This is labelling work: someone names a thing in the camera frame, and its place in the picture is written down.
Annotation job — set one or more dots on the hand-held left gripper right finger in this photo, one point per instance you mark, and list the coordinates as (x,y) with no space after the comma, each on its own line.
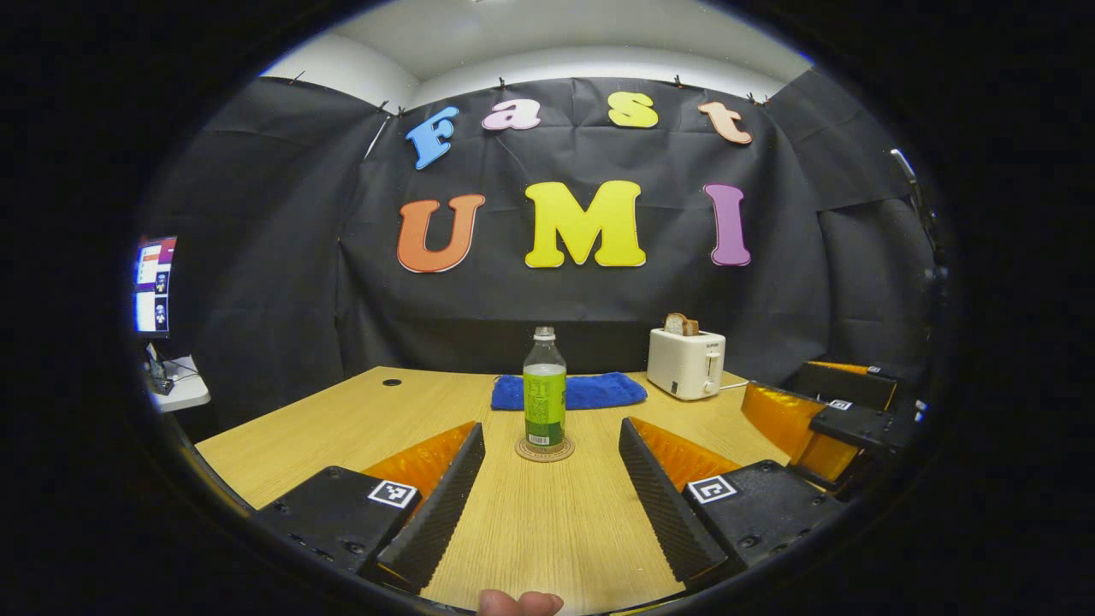
(761,513)

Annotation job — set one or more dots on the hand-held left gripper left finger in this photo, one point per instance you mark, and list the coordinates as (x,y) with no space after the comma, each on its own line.
(342,513)

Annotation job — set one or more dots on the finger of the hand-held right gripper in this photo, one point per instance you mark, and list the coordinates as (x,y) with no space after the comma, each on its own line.
(864,428)
(855,387)

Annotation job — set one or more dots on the round wooden coaster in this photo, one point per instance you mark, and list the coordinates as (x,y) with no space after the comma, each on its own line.
(523,452)

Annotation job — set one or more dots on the green label water bottle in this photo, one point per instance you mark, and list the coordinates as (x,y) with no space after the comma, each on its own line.
(545,402)

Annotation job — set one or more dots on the white toaster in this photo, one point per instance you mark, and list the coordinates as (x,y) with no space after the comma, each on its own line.
(684,364)

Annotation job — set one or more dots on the bread slice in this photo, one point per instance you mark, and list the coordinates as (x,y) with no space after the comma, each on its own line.
(682,325)

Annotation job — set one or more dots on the white side table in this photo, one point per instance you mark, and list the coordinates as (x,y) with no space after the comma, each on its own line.
(188,393)

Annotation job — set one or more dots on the blue folded towel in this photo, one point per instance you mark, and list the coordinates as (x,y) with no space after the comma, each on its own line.
(599,392)

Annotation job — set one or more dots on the computer monitor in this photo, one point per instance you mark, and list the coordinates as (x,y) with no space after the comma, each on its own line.
(156,287)

